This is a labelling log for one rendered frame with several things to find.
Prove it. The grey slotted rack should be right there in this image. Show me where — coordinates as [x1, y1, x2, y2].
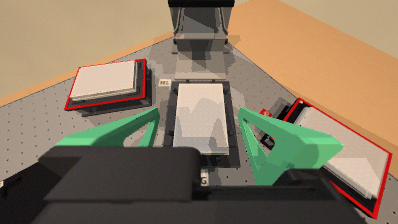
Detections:
[169, 7, 232, 80]

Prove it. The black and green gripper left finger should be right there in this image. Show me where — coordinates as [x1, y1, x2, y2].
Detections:
[55, 107, 160, 147]

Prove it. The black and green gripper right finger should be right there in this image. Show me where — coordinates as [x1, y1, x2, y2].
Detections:
[238, 107, 344, 186]

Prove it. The black plate with label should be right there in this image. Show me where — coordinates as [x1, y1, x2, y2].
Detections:
[168, 0, 235, 7]

